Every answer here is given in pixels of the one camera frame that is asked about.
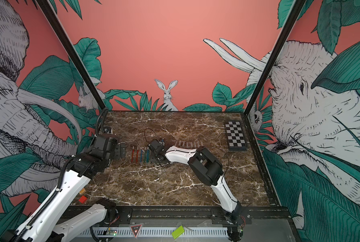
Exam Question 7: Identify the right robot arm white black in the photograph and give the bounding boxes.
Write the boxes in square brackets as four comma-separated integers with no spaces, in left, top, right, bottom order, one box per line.
[144,135,246,227]

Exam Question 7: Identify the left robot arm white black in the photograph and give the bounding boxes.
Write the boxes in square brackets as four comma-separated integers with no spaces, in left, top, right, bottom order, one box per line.
[0,108,122,242]

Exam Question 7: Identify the orange small block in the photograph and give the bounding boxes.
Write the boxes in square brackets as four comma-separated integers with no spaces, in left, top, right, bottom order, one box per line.
[79,188,86,195]

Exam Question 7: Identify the red small block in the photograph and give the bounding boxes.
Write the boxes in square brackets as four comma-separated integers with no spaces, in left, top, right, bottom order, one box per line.
[79,196,88,204]

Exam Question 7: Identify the triangular warning sticker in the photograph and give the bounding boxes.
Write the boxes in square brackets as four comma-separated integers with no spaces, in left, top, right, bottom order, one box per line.
[130,223,143,238]

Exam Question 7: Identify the black white checkerboard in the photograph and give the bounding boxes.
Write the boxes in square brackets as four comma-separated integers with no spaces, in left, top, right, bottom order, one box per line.
[224,120,247,151]

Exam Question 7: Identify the small circuit board green led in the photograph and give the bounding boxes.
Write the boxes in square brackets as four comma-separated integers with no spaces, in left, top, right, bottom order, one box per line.
[105,228,118,237]

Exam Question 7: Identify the green sticky note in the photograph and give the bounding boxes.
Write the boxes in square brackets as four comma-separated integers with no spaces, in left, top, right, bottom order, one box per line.
[171,225,185,240]

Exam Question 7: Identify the black front mounting rail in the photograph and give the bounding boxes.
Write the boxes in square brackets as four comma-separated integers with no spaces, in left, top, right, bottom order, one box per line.
[113,206,291,227]

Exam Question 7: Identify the white slotted cable duct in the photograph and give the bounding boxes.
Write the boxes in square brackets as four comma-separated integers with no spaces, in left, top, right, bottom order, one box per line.
[93,227,228,239]

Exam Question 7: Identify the left black frame post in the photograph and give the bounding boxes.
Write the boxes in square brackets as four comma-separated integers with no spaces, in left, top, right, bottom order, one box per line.
[36,0,108,116]

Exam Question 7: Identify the black frame post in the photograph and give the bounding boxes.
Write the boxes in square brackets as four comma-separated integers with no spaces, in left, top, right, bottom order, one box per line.
[244,0,306,117]
[36,0,108,116]

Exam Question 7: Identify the right black frame post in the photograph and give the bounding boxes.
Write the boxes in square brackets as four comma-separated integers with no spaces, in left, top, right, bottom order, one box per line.
[244,0,306,117]

